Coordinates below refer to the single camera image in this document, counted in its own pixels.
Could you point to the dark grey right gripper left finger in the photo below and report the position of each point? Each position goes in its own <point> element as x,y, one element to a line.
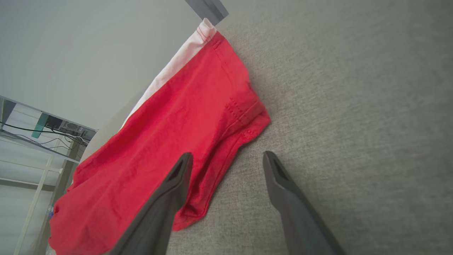
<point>162,205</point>

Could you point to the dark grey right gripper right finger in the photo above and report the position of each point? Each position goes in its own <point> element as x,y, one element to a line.
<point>297,212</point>

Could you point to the grey fabric sofa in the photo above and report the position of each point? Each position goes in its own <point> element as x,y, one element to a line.
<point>354,106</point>

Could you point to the red shorts with white trim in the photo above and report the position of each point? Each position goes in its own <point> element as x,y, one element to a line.
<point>170,124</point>

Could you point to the metal shelf frame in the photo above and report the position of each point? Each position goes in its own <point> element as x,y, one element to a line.
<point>42,170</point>

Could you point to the grey partition post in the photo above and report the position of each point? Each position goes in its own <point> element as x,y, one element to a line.
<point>208,9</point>

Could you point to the teal box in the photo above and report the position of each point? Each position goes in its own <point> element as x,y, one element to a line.
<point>39,125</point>

